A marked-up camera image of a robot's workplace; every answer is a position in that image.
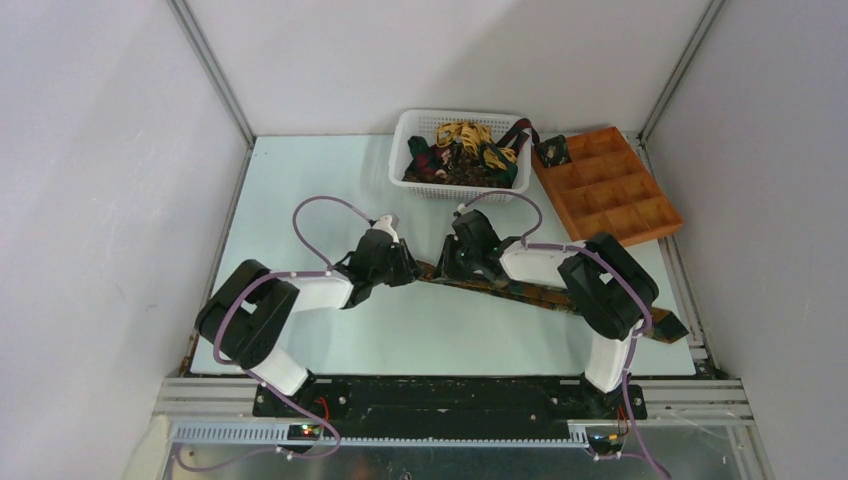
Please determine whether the green navy plaid tie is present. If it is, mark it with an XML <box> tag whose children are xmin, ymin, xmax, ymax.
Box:
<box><xmin>402</xmin><ymin>136</ymin><xmax>517</xmax><ymax>189</ymax></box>

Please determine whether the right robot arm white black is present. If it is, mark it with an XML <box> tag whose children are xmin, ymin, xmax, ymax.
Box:
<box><xmin>432</xmin><ymin>210</ymin><xmax>659</xmax><ymax>418</ymax></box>

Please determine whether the red navy striped tie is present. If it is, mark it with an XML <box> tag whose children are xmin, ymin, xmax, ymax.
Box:
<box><xmin>496</xmin><ymin>118</ymin><xmax>540</xmax><ymax>155</ymax></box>

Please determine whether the orange compartment tray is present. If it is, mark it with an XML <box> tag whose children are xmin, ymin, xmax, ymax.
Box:
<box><xmin>532</xmin><ymin>126</ymin><xmax>684</xmax><ymax>246</ymax></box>

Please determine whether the rolled dark patterned tie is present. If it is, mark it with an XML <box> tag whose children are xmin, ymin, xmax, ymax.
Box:
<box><xmin>534</xmin><ymin>135</ymin><xmax>572</xmax><ymax>168</ymax></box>

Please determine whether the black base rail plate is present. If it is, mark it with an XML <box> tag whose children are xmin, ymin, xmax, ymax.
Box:
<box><xmin>293</xmin><ymin>375</ymin><xmax>648</xmax><ymax>441</ymax></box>

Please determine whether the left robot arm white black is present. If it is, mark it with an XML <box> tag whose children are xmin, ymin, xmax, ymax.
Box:
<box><xmin>195</xmin><ymin>228</ymin><xmax>422</xmax><ymax>417</ymax></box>

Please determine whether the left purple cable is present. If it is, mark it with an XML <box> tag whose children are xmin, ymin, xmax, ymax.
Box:
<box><xmin>211</xmin><ymin>194</ymin><xmax>379</xmax><ymax>460</ymax></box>

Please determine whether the white plastic mesh basket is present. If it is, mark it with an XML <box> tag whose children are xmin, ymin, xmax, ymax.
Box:
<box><xmin>388</xmin><ymin>109</ymin><xmax>522</xmax><ymax>201</ymax></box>

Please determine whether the dark floral patterned tie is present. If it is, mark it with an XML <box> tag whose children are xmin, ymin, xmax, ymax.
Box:
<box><xmin>417</xmin><ymin>260</ymin><xmax>689</xmax><ymax>344</ymax></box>

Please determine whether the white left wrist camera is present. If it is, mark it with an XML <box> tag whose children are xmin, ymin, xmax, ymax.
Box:
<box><xmin>371</xmin><ymin>213</ymin><xmax>400</xmax><ymax>243</ymax></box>

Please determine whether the brown dark patterned tie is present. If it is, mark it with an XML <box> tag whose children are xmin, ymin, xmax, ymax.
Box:
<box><xmin>402</xmin><ymin>148</ymin><xmax>511</xmax><ymax>188</ymax></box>

